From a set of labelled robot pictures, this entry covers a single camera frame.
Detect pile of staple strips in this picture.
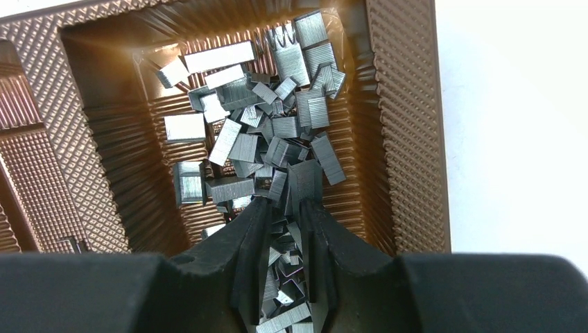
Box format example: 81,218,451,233
164,10,346,332

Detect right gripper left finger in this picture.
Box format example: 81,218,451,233
1,198,272,332

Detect brown plastic tray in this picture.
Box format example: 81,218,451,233
1,1,450,255

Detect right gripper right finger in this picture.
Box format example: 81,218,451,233
299,200,587,332

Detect staple strip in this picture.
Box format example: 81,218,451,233
288,160,323,218

